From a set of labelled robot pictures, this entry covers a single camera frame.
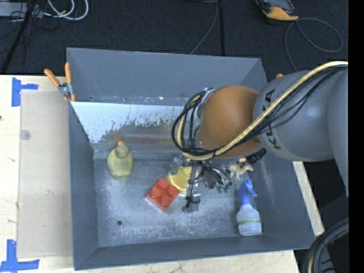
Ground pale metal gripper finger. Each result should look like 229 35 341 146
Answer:
181 194 192 214
191 193 202 212

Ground red toy building brick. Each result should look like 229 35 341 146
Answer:
145 177 180 213

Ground yellow round cup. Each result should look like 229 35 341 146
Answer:
167 165 200 195

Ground tan toy animal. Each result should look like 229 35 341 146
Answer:
228 158 254 180

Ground clear spray bottle blue head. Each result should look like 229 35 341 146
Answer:
235 179 263 237

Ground grey metal bin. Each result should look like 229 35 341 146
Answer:
66 47 317 271

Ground yellow plastic bottle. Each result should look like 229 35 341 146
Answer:
106 140 134 181

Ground pale wood flat board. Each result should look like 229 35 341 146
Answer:
16 89 73 259

